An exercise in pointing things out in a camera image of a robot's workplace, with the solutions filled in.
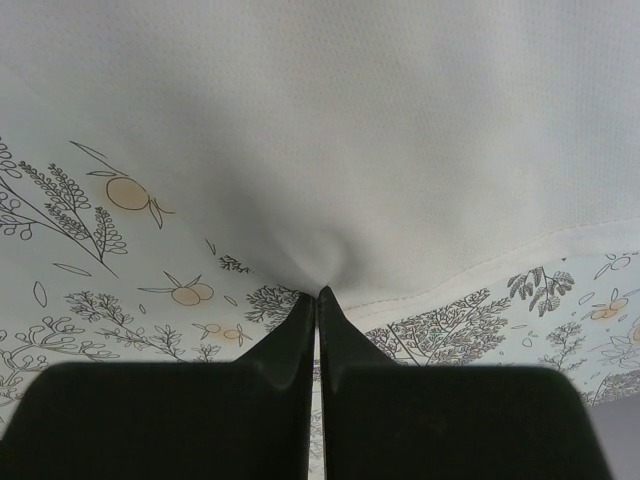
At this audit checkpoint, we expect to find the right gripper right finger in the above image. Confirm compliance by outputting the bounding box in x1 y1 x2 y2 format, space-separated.
318 288 610 479

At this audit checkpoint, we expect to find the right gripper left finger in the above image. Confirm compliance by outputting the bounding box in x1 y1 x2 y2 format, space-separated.
1 295 315 479

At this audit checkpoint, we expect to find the white t shirt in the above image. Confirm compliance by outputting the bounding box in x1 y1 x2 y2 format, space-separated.
1 1 639 318

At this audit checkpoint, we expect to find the floral table cloth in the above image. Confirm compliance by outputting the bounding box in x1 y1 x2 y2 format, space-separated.
1 130 639 479

